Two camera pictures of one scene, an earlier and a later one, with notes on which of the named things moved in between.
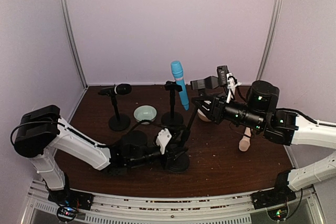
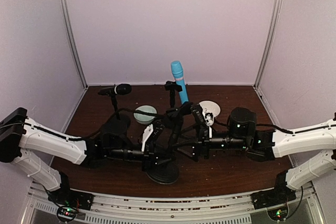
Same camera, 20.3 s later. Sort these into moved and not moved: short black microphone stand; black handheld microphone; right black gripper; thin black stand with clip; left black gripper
Moved: thin black stand with clip; left black gripper; right black gripper
Not moved: black handheld microphone; short black microphone stand
